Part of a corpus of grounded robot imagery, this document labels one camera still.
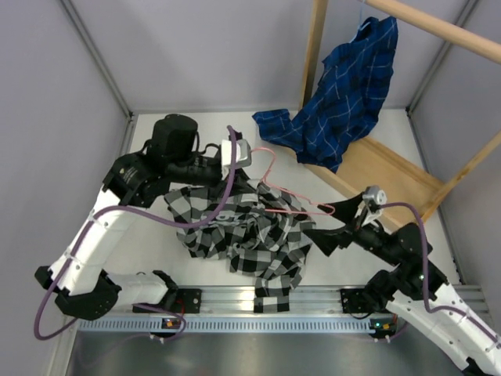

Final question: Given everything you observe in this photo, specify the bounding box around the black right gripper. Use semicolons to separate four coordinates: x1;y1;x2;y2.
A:
302;192;401;266

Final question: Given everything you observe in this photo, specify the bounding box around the pink wire hanger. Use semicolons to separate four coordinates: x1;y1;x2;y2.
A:
250;146;336;215

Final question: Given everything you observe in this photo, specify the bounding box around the black white checkered shirt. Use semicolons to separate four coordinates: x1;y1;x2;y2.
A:
176;181;316;313

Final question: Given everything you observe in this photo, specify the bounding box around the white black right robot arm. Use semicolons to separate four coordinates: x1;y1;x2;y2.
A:
305;191;500;375

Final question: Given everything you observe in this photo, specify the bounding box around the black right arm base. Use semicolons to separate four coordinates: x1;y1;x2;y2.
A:
341;287;398;319

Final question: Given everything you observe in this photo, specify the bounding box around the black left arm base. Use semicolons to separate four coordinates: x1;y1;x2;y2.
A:
132;287;202;314

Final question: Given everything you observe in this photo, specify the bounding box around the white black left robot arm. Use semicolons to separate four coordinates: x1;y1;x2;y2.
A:
34;114;239;323

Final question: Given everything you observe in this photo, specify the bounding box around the blue plaid shirt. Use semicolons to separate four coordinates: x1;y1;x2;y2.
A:
252;16;398;172

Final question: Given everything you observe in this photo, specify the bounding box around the light blue hanger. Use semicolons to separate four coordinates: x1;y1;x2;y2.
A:
350;0;370;43

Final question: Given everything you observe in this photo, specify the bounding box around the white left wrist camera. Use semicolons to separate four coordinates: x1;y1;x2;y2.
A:
220;139;252;179

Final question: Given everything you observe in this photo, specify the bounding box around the wooden clothes rack frame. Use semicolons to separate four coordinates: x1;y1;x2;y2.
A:
306;1;500;220

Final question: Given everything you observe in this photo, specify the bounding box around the aluminium mounting rail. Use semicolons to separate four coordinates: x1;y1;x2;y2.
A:
62;284;486;314

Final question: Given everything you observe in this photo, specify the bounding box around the slotted grey cable duct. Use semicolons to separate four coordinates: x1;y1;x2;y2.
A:
78;315;397;335

